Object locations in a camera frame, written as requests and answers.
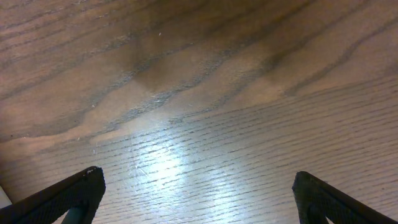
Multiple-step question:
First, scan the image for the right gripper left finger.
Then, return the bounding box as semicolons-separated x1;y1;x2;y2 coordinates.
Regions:
1;166;106;224

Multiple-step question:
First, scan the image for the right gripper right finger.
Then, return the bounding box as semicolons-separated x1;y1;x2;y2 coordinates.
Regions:
292;171;397;224

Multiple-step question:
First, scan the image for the white cardboard box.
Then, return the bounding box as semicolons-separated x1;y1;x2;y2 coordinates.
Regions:
0;187;12;208

